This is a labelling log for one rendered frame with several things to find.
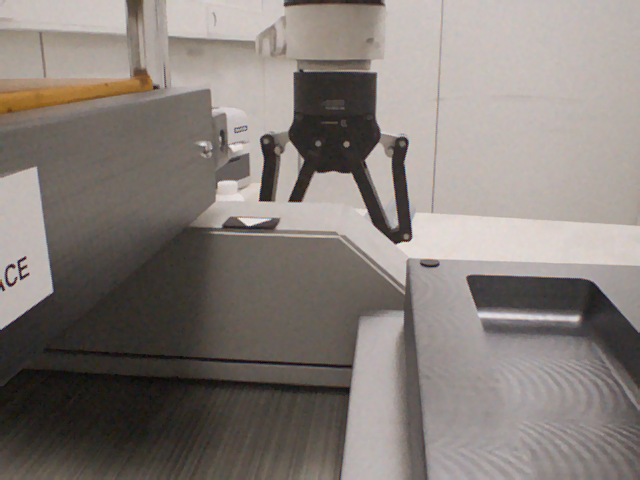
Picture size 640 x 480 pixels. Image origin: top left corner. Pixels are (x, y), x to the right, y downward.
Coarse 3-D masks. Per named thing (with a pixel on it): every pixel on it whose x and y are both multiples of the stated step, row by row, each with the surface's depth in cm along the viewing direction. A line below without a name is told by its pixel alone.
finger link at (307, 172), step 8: (320, 136) 55; (312, 144) 55; (320, 144) 55; (312, 152) 55; (320, 152) 55; (312, 160) 55; (304, 168) 56; (312, 168) 56; (304, 176) 56; (312, 176) 57; (296, 184) 57; (304, 184) 57; (296, 192) 57; (304, 192) 57; (296, 200) 57
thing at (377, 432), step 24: (360, 312) 24; (384, 312) 24; (360, 336) 22; (384, 336) 22; (360, 360) 20; (384, 360) 20; (360, 384) 19; (384, 384) 19; (360, 408) 17; (384, 408) 17; (408, 408) 17; (360, 432) 16; (384, 432) 16; (408, 432) 16; (360, 456) 15; (384, 456) 15; (408, 456) 15
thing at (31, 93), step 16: (0, 80) 20; (16, 80) 20; (32, 80) 20; (48, 80) 20; (64, 80) 20; (80, 80) 20; (96, 80) 20; (112, 80) 19; (128, 80) 20; (144, 80) 21; (0, 96) 13; (16, 96) 14; (32, 96) 14; (48, 96) 15; (64, 96) 16; (80, 96) 17; (96, 96) 17; (0, 112) 13
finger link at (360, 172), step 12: (348, 144) 54; (348, 156) 55; (360, 168) 55; (360, 180) 55; (372, 180) 58; (372, 192) 56; (372, 204) 56; (372, 216) 57; (384, 216) 57; (384, 228) 57
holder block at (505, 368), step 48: (432, 288) 19; (480, 288) 21; (528, 288) 21; (576, 288) 20; (624, 288) 19; (432, 336) 16; (480, 336) 16; (528, 336) 20; (576, 336) 19; (624, 336) 17; (432, 384) 14; (480, 384) 14; (528, 384) 17; (576, 384) 17; (624, 384) 16; (432, 432) 12; (480, 432) 12; (528, 432) 14; (576, 432) 14; (624, 432) 14
